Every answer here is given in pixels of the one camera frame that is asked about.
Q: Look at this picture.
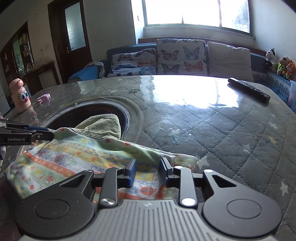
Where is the green patterned child jacket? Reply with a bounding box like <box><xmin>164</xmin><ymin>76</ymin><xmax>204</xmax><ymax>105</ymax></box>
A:
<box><xmin>4</xmin><ymin>114</ymin><xmax>197</xmax><ymax>199</ymax></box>

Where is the round black induction hob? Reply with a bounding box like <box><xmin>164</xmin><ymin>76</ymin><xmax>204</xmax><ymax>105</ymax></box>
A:
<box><xmin>41</xmin><ymin>102</ymin><xmax>130</xmax><ymax>138</ymax></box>

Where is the small pink toy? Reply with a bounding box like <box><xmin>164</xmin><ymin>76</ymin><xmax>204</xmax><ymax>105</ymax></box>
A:
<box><xmin>37</xmin><ymin>94</ymin><xmax>51</xmax><ymax>104</ymax></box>

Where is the pink cartoon water bottle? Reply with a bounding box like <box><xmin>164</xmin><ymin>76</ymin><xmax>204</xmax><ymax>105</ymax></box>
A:
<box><xmin>9</xmin><ymin>78</ymin><xmax>31</xmax><ymax>113</ymax></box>

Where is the grey quilted table cover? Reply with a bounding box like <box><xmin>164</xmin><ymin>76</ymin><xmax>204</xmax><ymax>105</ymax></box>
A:
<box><xmin>1</xmin><ymin>75</ymin><xmax>295</xmax><ymax>240</ymax></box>

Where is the dark wooden shelf cabinet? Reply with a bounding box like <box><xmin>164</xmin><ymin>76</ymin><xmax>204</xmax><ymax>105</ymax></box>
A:
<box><xmin>1</xmin><ymin>22</ymin><xmax>63</xmax><ymax>95</ymax></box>

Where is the blue grey cloth on sofa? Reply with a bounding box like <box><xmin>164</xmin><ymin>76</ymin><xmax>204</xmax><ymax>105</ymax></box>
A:
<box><xmin>68</xmin><ymin>61</ymin><xmax>105</xmax><ymax>83</ymax></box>

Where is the dark wooden door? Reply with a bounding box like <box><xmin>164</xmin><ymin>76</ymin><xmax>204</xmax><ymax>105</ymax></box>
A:
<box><xmin>48</xmin><ymin>0</ymin><xmax>92</xmax><ymax>83</ymax></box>

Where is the black remote control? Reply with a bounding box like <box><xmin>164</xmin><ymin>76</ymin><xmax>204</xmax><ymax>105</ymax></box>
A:
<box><xmin>228</xmin><ymin>77</ymin><xmax>270</xmax><ymax>104</ymax></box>

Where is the lying butterfly cushion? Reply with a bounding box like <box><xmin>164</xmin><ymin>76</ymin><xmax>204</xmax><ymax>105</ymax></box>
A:
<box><xmin>107</xmin><ymin>48</ymin><xmax>157</xmax><ymax>77</ymax></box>

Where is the upright butterfly cushion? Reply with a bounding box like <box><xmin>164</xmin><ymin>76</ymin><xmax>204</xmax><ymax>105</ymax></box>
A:
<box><xmin>157</xmin><ymin>39</ymin><xmax>208</xmax><ymax>76</ymax></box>

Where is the plain beige cushion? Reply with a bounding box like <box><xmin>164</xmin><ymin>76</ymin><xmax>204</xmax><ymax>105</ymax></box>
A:
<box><xmin>207</xmin><ymin>42</ymin><xmax>254</xmax><ymax>82</ymax></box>

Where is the blue sofa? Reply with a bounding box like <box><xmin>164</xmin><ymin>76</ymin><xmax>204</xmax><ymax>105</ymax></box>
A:
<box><xmin>67</xmin><ymin>44</ymin><xmax>295</xmax><ymax>98</ymax></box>

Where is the clear plastic storage box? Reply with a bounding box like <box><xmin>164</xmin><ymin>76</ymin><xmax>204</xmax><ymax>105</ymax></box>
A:
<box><xmin>288</xmin><ymin>80</ymin><xmax>296</xmax><ymax>109</ymax></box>

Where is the brown plush toy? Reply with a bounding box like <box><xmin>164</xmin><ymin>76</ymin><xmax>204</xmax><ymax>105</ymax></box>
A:
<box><xmin>276</xmin><ymin>56</ymin><xmax>290</xmax><ymax>77</ymax></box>

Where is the orange plush toy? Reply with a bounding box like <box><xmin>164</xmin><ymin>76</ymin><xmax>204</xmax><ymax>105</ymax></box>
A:
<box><xmin>284</xmin><ymin>61</ymin><xmax>295</xmax><ymax>80</ymax></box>

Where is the black white plush cow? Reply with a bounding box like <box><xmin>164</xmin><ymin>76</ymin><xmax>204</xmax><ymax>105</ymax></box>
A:
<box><xmin>265</xmin><ymin>48</ymin><xmax>278</xmax><ymax>72</ymax></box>

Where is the window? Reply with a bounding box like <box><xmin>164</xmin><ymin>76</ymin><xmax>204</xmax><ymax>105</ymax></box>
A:
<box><xmin>142</xmin><ymin>0</ymin><xmax>252</xmax><ymax>35</ymax></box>

